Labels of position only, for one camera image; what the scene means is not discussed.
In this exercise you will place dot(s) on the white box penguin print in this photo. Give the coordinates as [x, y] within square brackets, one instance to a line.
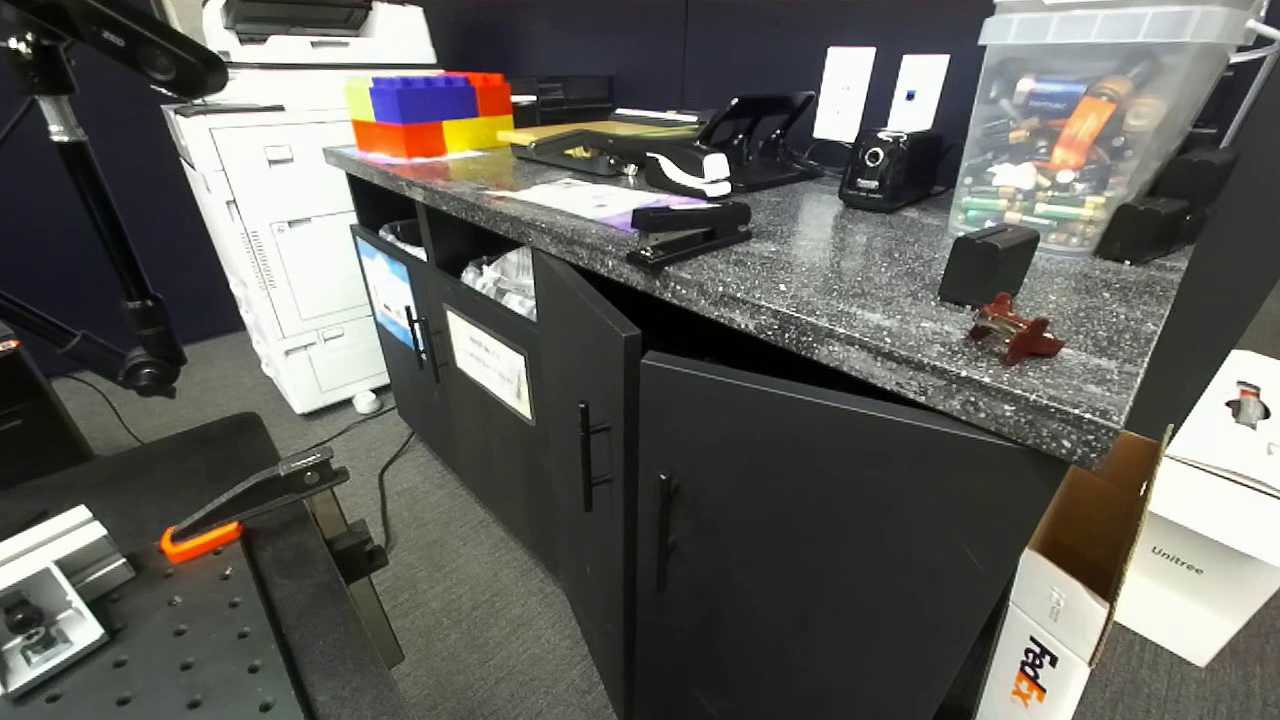
[1204, 533]

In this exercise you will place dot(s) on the orange toy brick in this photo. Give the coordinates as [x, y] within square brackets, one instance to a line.
[401, 137]

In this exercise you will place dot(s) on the clear plastic storage bin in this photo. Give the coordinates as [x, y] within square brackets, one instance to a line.
[1080, 134]

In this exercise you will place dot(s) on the black stapler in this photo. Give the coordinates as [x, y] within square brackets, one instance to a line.
[687, 233]

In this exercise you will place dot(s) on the small black box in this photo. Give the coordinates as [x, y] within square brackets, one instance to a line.
[991, 263]

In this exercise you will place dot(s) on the pale yellow toy brick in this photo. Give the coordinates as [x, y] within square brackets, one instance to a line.
[358, 102]

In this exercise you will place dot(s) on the black tape dispenser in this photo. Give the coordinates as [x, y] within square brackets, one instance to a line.
[745, 146]

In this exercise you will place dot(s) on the black pencil sharpener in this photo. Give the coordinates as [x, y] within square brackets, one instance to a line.
[884, 171]

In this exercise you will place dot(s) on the silver aluminium mount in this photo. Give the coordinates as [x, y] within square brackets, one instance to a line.
[47, 601]

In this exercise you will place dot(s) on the dark red clip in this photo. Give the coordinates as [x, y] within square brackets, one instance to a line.
[1019, 334]

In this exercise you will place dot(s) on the white office printer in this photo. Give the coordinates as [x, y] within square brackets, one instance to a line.
[294, 242]

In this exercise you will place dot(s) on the black frame white card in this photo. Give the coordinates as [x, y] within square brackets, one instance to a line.
[845, 95]

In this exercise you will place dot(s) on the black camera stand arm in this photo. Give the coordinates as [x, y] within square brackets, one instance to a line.
[115, 203]

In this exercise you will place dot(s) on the clear plastic bag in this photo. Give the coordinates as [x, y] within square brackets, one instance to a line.
[505, 280]

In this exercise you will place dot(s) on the black perforated breadboard table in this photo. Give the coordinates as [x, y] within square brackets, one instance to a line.
[185, 624]

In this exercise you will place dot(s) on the blue and white sign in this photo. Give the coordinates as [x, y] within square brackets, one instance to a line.
[388, 293]

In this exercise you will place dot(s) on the open fedex cardboard box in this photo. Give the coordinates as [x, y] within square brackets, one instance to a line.
[1064, 601]

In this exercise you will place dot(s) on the black flat tray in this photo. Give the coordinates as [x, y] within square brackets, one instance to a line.
[593, 150]

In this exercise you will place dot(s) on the black block beside bin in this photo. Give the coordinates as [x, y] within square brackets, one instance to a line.
[1145, 229]

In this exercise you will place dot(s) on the black cabinet granite top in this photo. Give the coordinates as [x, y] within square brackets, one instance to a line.
[803, 506]

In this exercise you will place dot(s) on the blue toy brick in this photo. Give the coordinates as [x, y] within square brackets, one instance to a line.
[421, 96]

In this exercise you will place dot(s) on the red toy brick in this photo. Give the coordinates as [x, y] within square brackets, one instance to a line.
[494, 95]

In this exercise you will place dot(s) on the white cabinet label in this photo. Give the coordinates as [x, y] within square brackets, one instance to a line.
[489, 361]

